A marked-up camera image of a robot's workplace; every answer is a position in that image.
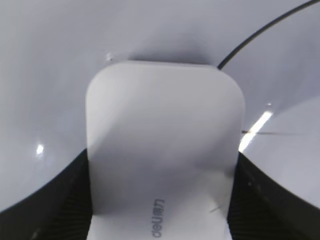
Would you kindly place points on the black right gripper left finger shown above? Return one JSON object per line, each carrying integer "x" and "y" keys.
{"x": 60, "y": 210}

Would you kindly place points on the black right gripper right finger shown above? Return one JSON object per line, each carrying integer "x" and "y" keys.
{"x": 261, "y": 209}

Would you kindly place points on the white rectangular board eraser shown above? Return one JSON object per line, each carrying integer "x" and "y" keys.
{"x": 162, "y": 145}

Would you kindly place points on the white board with grey frame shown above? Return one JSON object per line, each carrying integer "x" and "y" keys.
{"x": 51, "y": 49}

